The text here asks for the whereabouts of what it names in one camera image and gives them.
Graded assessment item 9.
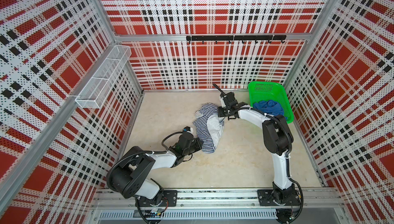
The black hook rail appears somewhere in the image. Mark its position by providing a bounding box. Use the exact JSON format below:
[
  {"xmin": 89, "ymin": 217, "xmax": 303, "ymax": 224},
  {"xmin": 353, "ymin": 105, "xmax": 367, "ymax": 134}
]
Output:
[{"xmin": 186, "ymin": 35, "xmax": 287, "ymax": 42}]

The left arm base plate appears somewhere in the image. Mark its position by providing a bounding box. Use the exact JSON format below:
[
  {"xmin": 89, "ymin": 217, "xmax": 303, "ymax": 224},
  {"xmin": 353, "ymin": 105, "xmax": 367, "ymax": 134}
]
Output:
[{"xmin": 136, "ymin": 190, "xmax": 178, "ymax": 208}]

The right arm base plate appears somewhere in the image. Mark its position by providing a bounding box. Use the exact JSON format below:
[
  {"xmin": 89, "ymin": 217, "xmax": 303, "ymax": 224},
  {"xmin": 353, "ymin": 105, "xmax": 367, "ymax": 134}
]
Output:
[{"xmin": 257, "ymin": 189, "xmax": 301, "ymax": 208}]

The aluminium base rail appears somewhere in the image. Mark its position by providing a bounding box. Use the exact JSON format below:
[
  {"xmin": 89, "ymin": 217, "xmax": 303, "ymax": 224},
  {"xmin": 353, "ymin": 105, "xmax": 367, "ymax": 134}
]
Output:
[{"xmin": 90, "ymin": 188, "xmax": 345, "ymax": 222}]

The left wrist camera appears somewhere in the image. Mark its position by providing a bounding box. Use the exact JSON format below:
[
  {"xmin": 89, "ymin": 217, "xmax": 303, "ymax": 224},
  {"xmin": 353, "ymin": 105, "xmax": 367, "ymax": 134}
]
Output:
[{"xmin": 183, "ymin": 126, "xmax": 194, "ymax": 134}]

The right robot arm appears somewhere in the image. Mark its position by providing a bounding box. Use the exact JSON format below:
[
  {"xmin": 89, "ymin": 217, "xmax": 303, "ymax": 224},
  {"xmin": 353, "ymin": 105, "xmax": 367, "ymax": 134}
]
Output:
[{"xmin": 218, "ymin": 91, "xmax": 294, "ymax": 192}]

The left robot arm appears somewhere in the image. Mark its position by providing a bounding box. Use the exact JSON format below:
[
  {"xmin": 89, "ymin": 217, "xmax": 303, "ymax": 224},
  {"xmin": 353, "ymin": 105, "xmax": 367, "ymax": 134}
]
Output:
[{"xmin": 106, "ymin": 126, "xmax": 203, "ymax": 205}]

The white wire mesh shelf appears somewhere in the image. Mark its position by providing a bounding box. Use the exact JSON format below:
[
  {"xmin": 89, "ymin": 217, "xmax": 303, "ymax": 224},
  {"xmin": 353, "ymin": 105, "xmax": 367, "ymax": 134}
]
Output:
[{"xmin": 76, "ymin": 45, "xmax": 131, "ymax": 109}]

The green plastic basket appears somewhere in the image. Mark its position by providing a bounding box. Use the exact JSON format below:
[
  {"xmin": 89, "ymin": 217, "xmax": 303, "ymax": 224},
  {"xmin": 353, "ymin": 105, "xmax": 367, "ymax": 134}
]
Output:
[{"xmin": 248, "ymin": 81, "xmax": 294, "ymax": 124}]

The blue white striped tank top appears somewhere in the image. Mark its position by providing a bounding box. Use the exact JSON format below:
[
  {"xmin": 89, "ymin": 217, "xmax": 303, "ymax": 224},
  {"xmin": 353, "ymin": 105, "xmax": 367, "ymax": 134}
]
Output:
[{"xmin": 193, "ymin": 103, "xmax": 224, "ymax": 154}]

